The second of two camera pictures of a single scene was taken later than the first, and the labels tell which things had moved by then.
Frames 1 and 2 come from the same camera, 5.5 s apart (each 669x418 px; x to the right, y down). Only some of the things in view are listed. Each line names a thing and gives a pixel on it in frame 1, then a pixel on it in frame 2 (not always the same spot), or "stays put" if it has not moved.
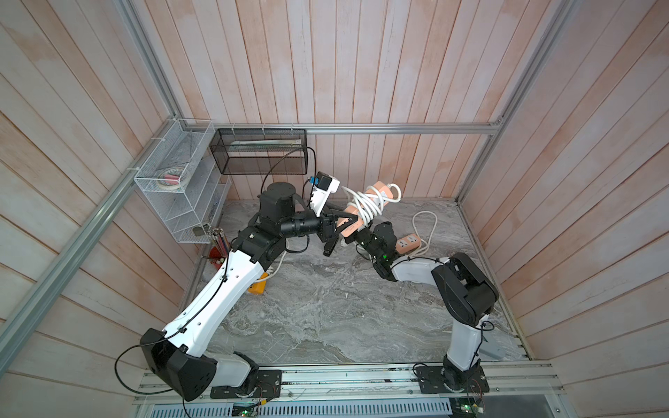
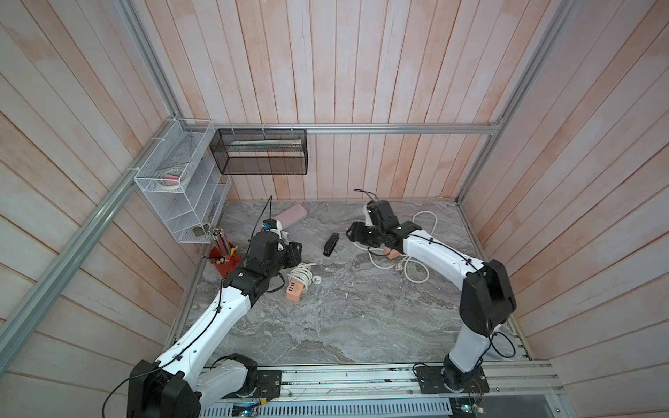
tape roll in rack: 170,178 stays put
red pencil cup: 219,248 stays put
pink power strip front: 378,187 -> 293,290
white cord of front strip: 368,202 -> 302,274
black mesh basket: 260,151 stays put
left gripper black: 327,226 -> 293,254
